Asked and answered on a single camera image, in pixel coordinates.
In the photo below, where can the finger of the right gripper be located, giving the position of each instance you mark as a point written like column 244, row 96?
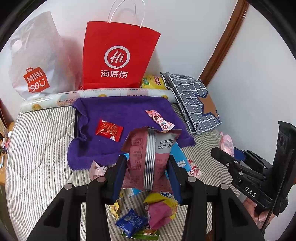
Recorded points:
column 233, row 165
column 252, row 160

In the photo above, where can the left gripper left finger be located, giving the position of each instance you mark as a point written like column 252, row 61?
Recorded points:
column 61, row 219

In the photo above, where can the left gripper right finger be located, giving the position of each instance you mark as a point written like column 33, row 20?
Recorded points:
column 230, row 219

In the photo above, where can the small pink candy packet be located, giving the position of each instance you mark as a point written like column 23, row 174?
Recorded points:
column 226, row 144

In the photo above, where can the light pink pastry packet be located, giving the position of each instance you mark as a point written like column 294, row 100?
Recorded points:
column 194, row 170

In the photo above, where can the yellow pyramid snack packet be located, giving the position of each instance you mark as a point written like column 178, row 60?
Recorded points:
column 115, row 208

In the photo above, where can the pale pink nougat packet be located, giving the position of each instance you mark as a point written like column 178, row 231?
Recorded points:
column 96, row 171

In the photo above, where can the dark blue snack packet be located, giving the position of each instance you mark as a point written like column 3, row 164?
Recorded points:
column 131, row 223

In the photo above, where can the strawberry white snack packet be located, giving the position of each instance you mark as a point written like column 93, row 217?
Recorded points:
column 157, row 118

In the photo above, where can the pink yellow chip bag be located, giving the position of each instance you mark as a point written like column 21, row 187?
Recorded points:
column 161, row 209

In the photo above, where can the pink silver-striped snack packet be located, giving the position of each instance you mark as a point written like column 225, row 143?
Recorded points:
column 149, row 151

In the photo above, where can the green snack bag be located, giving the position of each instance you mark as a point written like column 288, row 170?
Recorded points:
column 146, row 234

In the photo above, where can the red snack packet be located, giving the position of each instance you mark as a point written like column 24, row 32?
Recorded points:
column 109, row 130

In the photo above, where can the blue tissue pack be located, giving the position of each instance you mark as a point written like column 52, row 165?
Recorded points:
column 180, row 159

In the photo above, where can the grey checked folded cloth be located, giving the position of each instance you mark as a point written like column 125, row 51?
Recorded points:
column 194, row 101

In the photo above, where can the purple towel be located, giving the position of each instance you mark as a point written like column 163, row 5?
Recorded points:
column 129, row 112

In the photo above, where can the yellow snack bag behind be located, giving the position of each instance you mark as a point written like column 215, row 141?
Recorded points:
column 153, row 82

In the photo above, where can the rolled patterned mat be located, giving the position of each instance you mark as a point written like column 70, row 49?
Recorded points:
column 68, row 98

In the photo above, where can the red Haidilao paper bag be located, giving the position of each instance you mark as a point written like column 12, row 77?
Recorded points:
column 116, row 55

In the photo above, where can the white Miniso plastic bag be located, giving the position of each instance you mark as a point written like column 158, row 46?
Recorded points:
column 40, row 62

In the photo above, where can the brown wooden door frame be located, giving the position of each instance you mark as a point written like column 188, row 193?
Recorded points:
column 224, row 44

